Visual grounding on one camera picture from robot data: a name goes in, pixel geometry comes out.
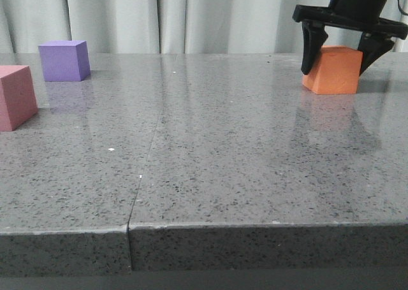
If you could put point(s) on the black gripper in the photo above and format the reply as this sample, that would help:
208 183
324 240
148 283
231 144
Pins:
355 15

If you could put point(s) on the orange foam cube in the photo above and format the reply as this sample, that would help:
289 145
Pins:
336 71

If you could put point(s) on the grey-white curtain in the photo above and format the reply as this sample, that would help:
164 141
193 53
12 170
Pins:
155 26

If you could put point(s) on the purple foam cube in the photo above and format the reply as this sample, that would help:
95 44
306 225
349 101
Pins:
64 61

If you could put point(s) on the pink foam cube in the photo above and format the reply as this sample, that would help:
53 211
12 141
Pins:
18 100

